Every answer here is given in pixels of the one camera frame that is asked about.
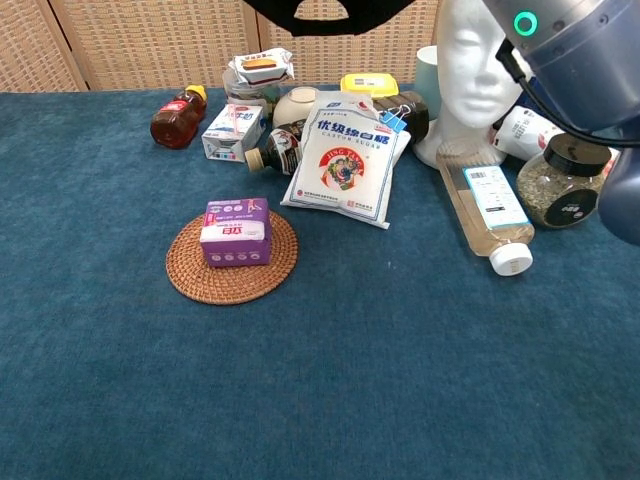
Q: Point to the black baseball cap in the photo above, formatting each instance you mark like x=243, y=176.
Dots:
x=350, y=20

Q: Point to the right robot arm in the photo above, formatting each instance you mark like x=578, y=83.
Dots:
x=585, y=50

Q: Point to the white foam mannequin head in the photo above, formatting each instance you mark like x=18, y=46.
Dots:
x=470, y=65

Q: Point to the white sugar bag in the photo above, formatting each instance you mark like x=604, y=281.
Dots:
x=340, y=165

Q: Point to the purple pad package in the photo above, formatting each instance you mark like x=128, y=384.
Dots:
x=235, y=235

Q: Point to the dark sauce bottle beige cap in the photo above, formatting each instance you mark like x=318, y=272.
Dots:
x=280, y=150

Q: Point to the round woven rattan coaster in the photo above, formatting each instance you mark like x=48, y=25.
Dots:
x=230, y=286

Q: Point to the white blue milk carton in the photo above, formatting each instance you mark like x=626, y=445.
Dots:
x=235, y=132

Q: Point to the white ceramic bowl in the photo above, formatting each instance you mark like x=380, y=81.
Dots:
x=295, y=105

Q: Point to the blue table cloth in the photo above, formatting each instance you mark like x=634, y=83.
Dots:
x=350, y=375

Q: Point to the blue binder clip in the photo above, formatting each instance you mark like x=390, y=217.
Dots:
x=395, y=121

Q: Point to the dark brown plastic bottle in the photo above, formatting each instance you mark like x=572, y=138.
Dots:
x=417, y=117

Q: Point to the yellow lid container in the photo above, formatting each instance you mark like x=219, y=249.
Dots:
x=370, y=82

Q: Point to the clear bottle white cap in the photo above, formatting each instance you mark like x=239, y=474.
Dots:
x=485, y=220

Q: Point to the white cake snack packet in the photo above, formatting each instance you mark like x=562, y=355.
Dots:
x=260, y=67

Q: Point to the honey bottle yellow cap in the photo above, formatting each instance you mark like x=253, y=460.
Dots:
x=175, y=122

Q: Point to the pale green cup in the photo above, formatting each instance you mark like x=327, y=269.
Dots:
x=426, y=85

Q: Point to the white pouch red print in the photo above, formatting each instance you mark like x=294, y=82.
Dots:
x=520, y=130

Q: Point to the glass spice jar black lid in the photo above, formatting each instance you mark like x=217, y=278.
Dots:
x=555, y=190

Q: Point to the woven folding screen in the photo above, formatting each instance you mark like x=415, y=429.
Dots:
x=150, y=40

